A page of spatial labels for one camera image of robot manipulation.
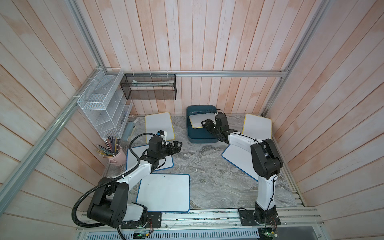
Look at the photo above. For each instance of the yellow-framed whiteboard placed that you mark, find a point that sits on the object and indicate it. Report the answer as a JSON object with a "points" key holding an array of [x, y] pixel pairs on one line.
{"points": [[196, 120]]}

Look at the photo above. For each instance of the light blue stapler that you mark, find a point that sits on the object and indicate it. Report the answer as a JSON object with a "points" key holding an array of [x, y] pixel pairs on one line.
{"points": [[130, 127]]}

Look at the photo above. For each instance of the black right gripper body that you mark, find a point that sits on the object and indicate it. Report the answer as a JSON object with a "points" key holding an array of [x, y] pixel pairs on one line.
{"points": [[219, 132]]}

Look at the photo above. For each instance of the yellow-framed whiteboard far left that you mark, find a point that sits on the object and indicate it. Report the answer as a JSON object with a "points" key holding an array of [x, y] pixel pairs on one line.
{"points": [[160, 122]]}

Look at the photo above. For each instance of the yellow-framed whiteboard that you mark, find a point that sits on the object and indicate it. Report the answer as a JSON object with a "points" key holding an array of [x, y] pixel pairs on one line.
{"points": [[160, 122], [257, 127]]}

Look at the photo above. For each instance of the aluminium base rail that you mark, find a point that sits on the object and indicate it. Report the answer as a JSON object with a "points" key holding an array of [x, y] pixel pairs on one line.
{"points": [[229, 219]]}

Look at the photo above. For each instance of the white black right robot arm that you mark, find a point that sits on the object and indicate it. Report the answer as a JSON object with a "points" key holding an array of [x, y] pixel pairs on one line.
{"points": [[254, 152]]}

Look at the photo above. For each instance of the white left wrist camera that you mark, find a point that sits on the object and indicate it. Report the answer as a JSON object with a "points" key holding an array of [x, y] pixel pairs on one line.
{"points": [[163, 135]]}

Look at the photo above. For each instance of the blue-framed whiteboard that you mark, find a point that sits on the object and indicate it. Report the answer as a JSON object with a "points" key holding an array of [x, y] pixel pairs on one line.
{"points": [[168, 193], [241, 159], [165, 163]]}

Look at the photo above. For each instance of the yellow-framed whiteboard far right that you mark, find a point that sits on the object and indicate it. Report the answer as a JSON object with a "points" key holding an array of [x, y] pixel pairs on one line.
{"points": [[257, 127]]}

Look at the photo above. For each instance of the pink pencil cup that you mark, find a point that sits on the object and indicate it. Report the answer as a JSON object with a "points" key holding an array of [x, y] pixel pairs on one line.
{"points": [[118, 159]]}

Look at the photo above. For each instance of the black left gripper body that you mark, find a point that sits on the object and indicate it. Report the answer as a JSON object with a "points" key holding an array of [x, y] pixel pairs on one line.
{"points": [[158, 154]]}

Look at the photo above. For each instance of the aluminium horizontal wall rail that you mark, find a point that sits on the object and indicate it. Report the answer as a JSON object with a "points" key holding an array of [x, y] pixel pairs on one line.
{"points": [[225, 74]]}

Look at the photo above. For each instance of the teal plastic storage box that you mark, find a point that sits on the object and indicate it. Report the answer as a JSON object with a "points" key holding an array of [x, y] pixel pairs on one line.
{"points": [[199, 136]]}

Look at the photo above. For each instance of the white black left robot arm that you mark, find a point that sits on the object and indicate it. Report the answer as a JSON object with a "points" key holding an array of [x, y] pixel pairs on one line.
{"points": [[109, 205]]}

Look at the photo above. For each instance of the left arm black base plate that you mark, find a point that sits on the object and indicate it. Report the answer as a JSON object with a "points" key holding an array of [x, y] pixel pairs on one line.
{"points": [[152, 220]]}

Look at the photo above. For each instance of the black mesh wall basket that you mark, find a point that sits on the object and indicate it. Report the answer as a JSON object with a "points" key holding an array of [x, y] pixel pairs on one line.
{"points": [[149, 87]]}

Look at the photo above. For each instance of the small clear tape roll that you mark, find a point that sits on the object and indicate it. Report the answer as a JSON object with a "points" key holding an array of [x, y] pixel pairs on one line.
{"points": [[133, 119]]}

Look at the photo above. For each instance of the white wire wall shelf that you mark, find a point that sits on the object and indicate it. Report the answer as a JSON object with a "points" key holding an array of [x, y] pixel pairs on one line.
{"points": [[104, 103]]}

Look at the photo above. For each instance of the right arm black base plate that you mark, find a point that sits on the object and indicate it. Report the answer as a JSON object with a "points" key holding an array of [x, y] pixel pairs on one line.
{"points": [[259, 218]]}

